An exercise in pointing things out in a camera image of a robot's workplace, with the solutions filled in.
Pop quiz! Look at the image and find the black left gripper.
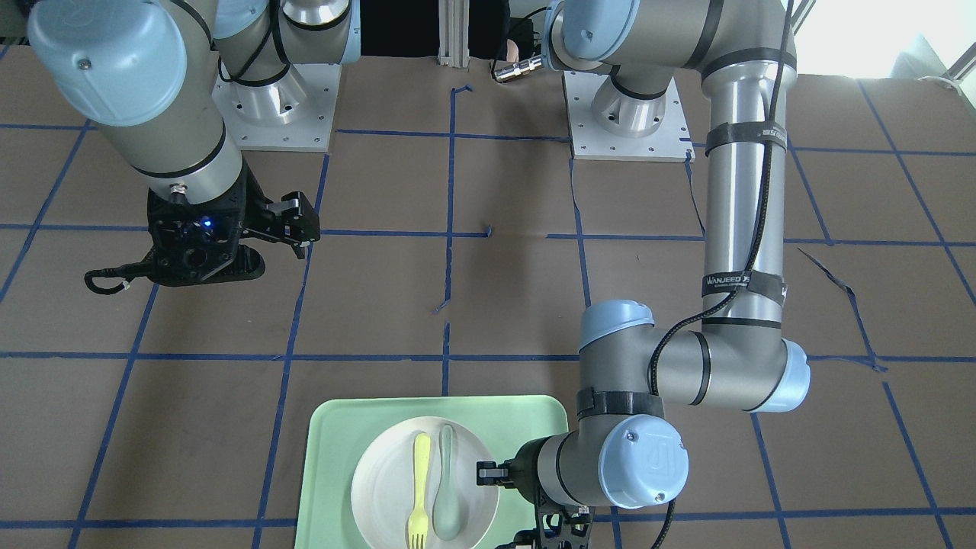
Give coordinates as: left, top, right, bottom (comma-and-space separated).
477, 441, 544, 504

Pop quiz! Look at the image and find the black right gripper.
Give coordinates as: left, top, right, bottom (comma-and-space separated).
147, 164, 320, 259

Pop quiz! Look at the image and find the white round plate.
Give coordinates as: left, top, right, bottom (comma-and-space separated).
351, 416, 499, 548

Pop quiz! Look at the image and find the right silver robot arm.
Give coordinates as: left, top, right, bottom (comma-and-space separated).
28, 1, 361, 265

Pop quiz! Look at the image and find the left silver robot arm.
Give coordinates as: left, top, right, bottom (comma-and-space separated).
475, 1, 810, 509

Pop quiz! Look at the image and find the yellow plastic fork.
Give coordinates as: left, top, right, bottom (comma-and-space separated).
406, 432, 432, 548

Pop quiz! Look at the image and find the sage green plastic spoon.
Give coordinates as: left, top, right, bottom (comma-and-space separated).
433, 423, 461, 540

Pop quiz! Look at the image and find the mint green tray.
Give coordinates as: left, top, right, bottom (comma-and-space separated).
295, 395, 567, 548

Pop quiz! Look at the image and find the silver metal connector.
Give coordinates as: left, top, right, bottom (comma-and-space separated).
492, 55, 546, 84

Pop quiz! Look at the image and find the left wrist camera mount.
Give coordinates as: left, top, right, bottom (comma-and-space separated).
497, 489, 593, 549

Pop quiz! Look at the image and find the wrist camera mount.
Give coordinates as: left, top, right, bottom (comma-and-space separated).
149, 216, 265, 286
497, 489, 593, 549

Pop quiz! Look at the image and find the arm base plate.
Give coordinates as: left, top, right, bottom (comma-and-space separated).
563, 72, 696, 162
212, 65, 342, 153

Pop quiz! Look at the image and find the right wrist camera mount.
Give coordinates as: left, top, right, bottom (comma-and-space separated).
149, 216, 265, 286

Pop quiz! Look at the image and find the aluminium frame post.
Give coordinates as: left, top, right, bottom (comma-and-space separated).
437, 0, 470, 72

